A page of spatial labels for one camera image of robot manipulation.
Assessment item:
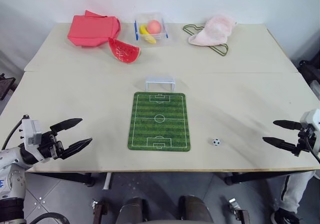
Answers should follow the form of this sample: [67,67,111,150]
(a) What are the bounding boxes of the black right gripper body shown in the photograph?
[296,123,316,157]

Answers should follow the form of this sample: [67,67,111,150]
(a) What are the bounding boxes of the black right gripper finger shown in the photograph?
[262,136,300,157]
[272,119,303,131]

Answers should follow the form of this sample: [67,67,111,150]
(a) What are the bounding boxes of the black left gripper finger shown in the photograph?
[60,137,94,160]
[49,118,84,135]

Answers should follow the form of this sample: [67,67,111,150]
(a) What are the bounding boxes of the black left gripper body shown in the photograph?
[36,130,66,161]

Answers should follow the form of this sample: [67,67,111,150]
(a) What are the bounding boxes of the green soccer field mat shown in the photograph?
[127,91,192,152]

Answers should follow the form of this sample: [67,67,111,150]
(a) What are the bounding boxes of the black table leg bar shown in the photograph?
[223,170,294,186]

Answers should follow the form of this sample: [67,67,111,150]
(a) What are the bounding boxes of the white table leg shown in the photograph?
[103,172,114,191]

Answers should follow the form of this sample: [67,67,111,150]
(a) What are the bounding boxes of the grey trouser leg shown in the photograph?
[276,170,316,214]

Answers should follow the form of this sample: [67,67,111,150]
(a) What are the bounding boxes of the black equipment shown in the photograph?
[298,58,320,98]

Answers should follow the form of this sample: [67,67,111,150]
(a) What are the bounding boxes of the dark floor stand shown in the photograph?
[0,72,17,101]

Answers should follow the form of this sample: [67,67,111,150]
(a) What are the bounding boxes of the black shoe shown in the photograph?
[270,207,301,224]

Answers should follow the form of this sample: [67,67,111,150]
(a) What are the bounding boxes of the dark rounded shape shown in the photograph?
[115,196,151,224]
[178,195,215,224]

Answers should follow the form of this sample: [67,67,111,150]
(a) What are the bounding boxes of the red watermelon slice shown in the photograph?
[107,37,142,65]

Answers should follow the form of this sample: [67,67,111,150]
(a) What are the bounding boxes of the red folded cloth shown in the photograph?
[66,9,123,48]

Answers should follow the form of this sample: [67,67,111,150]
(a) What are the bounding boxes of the white miniature goal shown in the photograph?
[144,75,176,93]

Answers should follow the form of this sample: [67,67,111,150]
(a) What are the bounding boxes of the pink towel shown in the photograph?
[187,14,238,46]

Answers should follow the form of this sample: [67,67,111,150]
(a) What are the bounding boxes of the yellow banana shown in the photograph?
[139,24,157,44]

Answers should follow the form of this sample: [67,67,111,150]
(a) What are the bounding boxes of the pink peach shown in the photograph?
[146,19,164,34]

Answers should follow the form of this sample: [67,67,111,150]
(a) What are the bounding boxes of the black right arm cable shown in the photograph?
[306,135,320,164]

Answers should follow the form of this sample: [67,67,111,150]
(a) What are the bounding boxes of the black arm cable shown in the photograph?
[0,119,26,150]
[306,135,320,164]

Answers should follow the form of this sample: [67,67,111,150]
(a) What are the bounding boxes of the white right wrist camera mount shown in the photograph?
[299,108,320,158]

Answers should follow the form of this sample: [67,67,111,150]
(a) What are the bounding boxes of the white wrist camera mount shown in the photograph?
[299,108,320,158]
[20,114,44,163]

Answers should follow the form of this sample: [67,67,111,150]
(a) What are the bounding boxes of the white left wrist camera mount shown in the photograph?
[20,114,44,163]

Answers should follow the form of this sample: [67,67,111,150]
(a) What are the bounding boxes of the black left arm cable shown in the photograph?
[0,119,26,150]

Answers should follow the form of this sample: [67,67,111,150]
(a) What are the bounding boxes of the metal clamp bracket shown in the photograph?
[90,198,109,224]
[227,197,251,224]

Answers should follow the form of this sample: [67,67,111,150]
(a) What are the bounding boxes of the green wire hanger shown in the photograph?
[182,23,230,57]

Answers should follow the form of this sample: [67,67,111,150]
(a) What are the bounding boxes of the clear box with blue handles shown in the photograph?
[134,11,174,48]

